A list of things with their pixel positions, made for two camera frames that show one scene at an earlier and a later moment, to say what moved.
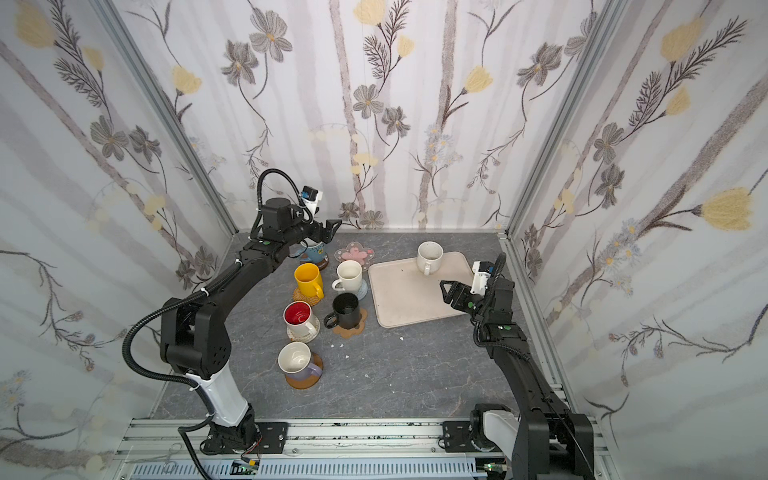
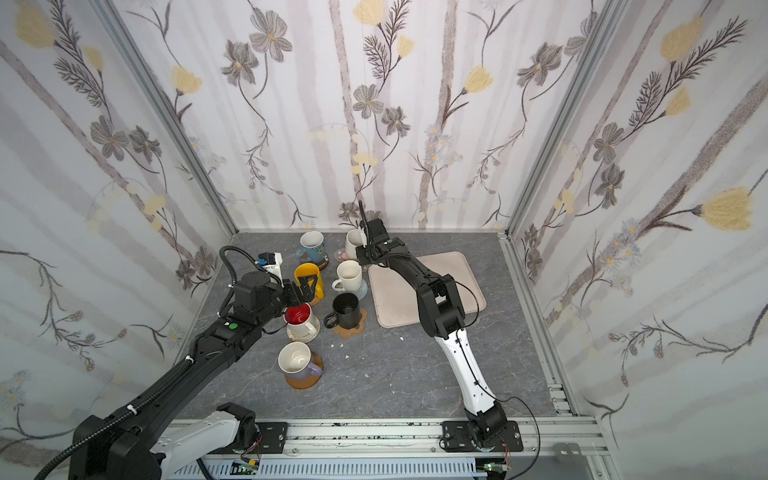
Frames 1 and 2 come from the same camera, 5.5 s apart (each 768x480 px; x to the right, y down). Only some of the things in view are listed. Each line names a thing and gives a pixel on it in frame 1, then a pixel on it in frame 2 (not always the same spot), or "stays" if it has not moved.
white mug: (429, 255) → (355, 237)
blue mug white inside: (315, 251) stays
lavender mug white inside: (294, 359) stays
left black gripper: (321, 229) → (294, 290)
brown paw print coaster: (348, 333) stays
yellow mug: (310, 281) stays
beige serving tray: (404, 295) stays
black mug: (346, 313) stays
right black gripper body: (462, 297) → (372, 238)
